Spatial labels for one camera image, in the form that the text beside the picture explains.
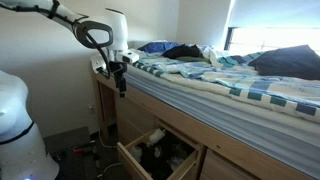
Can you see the dark pillow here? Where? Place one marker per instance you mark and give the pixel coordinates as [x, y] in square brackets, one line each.
[286, 63]

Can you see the dark green garment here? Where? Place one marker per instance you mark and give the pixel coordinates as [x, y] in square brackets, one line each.
[193, 59]

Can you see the white sock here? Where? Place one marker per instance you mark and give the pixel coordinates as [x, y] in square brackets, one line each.
[136, 153]

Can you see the white wall outlet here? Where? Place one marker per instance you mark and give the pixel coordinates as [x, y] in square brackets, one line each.
[91, 109]

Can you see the white bottle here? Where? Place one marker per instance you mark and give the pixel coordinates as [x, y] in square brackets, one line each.
[156, 136]

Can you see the blue pillow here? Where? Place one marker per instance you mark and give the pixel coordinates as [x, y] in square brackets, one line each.
[156, 46]

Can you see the bright window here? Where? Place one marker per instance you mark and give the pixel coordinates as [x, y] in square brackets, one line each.
[266, 38]

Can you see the white window blind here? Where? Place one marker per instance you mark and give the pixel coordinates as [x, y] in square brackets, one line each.
[273, 13]

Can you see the wooden bed frame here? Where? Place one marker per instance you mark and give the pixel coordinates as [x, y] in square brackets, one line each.
[186, 128]

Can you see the red clamp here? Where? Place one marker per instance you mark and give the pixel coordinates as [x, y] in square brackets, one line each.
[80, 150]

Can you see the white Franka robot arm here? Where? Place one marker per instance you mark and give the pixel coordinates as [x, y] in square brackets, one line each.
[116, 30]

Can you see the blue striped duvet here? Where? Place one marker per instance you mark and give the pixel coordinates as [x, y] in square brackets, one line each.
[233, 80]

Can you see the wooden drawer with clothes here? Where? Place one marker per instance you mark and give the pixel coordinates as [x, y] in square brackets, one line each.
[130, 163]

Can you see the wide wooden drawer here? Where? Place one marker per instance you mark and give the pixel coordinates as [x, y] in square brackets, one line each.
[220, 168]

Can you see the black crumpled garment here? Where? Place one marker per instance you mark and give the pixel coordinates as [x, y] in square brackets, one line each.
[183, 51]

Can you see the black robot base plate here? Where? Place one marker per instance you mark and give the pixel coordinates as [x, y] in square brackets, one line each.
[66, 143]

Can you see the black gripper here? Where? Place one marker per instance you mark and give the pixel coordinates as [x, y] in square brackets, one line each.
[119, 70]

